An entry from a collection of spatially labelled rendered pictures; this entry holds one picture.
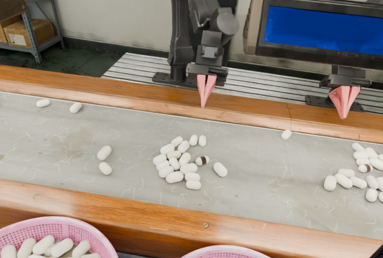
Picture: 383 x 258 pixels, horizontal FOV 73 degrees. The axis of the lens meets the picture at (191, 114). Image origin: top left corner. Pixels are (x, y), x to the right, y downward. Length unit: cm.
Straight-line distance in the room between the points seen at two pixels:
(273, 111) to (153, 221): 46
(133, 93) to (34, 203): 39
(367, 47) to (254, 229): 32
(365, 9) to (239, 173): 38
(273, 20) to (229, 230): 33
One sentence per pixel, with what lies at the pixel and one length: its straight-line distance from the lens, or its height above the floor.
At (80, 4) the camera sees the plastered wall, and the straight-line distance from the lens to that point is 300.
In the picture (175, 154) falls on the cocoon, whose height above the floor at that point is 76.
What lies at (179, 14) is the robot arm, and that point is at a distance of 93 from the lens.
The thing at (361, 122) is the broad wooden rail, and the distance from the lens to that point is 86.
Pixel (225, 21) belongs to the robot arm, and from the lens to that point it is 64.
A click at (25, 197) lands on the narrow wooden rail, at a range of 56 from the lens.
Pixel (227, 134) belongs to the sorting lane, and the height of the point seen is 74.
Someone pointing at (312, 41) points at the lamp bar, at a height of 107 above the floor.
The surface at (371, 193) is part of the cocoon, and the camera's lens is 66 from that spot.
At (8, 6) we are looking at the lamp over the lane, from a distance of 50.
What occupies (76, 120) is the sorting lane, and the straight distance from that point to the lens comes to 74.
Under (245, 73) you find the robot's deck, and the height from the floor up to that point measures 67.
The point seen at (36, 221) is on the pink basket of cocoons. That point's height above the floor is 77.
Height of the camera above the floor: 117
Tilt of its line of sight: 36 degrees down
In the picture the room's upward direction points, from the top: 5 degrees clockwise
